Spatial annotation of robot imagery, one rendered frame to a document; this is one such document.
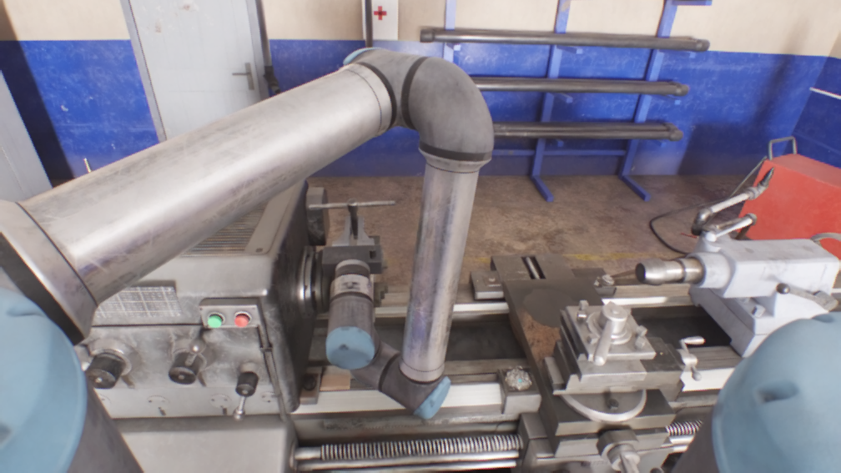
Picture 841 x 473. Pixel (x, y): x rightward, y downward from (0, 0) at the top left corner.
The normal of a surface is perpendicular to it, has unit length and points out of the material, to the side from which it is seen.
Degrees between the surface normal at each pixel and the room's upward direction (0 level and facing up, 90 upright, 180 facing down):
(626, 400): 0
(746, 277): 86
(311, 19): 90
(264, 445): 32
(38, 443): 85
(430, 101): 69
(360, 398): 36
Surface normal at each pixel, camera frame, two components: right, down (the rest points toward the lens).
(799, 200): -0.91, 0.18
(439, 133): -0.51, 0.26
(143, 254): 0.83, 0.41
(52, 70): 0.07, 0.51
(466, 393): 0.07, -0.40
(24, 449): 1.00, -0.03
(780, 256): 0.03, -0.87
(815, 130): -1.00, 0.01
